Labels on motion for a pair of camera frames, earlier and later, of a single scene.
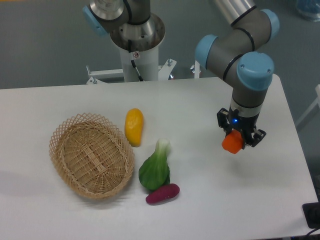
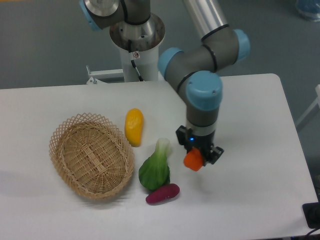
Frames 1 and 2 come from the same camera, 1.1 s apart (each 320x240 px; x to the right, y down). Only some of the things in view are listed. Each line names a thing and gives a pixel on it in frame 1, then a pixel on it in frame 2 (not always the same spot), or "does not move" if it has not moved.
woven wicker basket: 90,153 does not move
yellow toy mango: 133,126 does not move
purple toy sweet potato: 163,194 does not move
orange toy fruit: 233,142 -> 194,159
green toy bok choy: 154,171 does not move
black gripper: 246,125 -> 190,140
